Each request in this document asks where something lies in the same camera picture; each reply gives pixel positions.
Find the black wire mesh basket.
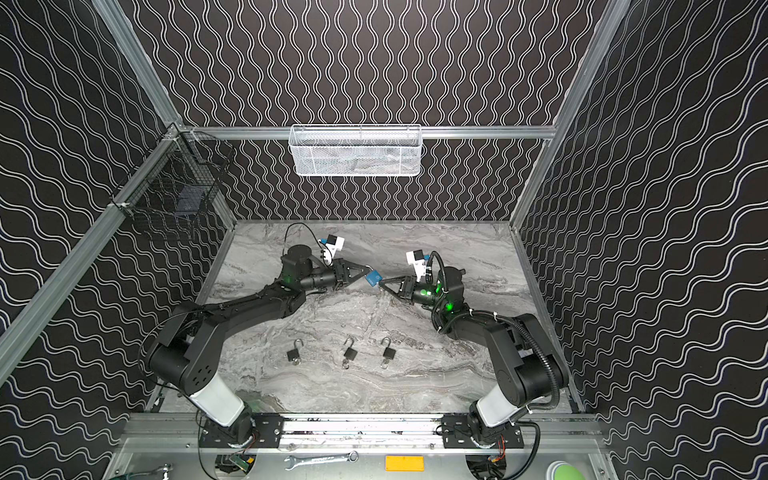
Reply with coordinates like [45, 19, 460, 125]
[116, 131, 235, 245]

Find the green round button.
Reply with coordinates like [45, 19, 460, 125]
[546, 461, 586, 480]

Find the yellow label plate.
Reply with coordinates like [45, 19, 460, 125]
[385, 455, 425, 473]

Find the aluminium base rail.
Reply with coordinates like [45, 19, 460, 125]
[119, 412, 607, 452]

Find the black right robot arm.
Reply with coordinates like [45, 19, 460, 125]
[379, 266, 568, 445]

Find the black padlock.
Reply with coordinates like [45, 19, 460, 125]
[380, 337, 396, 369]
[286, 339, 304, 365]
[342, 336, 358, 370]

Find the black mounting plate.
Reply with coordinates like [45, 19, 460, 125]
[199, 413, 285, 450]
[434, 413, 524, 449]

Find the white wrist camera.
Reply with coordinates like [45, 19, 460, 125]
[318, 235, 345, 265]
[406, 250, 431, 282]

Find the thin black camera cable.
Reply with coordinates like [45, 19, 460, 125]
[283, 221, 325, 256]

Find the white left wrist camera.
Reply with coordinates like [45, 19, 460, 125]
[318, 235, 345, 265]

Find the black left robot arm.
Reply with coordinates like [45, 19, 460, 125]
[146, 244, 372, 446]

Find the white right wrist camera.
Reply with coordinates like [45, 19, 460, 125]
[406, 250, 431, 282]

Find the white wire mesh basket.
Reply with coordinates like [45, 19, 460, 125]
[288, 124, 424, 177]

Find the silver combination wrench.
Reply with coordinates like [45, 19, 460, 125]
[284, 451, 360, 471]

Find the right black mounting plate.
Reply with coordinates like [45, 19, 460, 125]
[434, 413, 524, 449]

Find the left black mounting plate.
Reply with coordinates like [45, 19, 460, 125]
[199, 413, 285, 450]

